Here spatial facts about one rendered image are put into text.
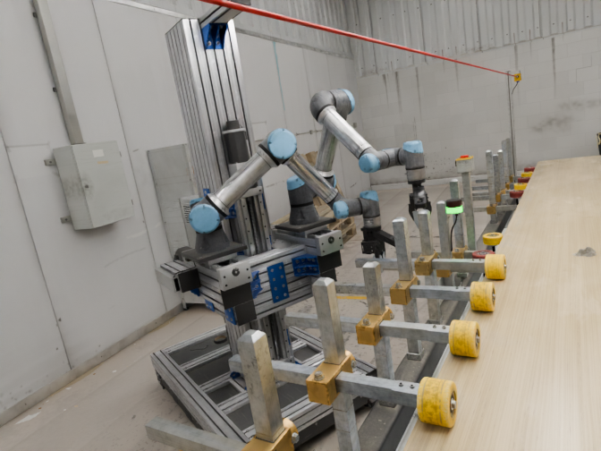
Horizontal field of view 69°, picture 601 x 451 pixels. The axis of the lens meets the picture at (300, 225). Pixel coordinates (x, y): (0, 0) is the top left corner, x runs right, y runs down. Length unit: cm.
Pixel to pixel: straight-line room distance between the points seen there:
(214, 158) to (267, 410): 148
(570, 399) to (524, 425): 12
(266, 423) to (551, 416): 51
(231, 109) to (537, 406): 170
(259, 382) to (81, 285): 303
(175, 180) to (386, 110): 639
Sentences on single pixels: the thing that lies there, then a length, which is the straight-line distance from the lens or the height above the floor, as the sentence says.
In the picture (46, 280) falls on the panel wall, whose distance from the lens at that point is 354.
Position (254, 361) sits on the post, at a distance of 73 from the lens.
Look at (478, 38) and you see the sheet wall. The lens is 947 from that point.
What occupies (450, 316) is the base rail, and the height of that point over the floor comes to 70.
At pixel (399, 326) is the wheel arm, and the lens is 113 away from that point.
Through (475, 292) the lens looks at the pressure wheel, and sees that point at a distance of 130.
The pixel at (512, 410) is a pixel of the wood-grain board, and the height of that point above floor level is 90.
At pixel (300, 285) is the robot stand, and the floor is 76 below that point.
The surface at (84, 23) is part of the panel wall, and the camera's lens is 414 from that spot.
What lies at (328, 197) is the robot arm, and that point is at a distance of 193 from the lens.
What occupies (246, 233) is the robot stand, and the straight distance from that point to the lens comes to 207.
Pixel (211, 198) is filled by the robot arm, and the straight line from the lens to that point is 173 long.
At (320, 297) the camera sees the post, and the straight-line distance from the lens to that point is 92.
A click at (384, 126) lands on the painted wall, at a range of 968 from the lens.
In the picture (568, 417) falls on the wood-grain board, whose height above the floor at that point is 90.
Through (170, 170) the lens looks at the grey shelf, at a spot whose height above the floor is 134.
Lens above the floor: 146
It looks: 11 degrees down
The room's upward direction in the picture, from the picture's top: 9 degrees counter-clockwise
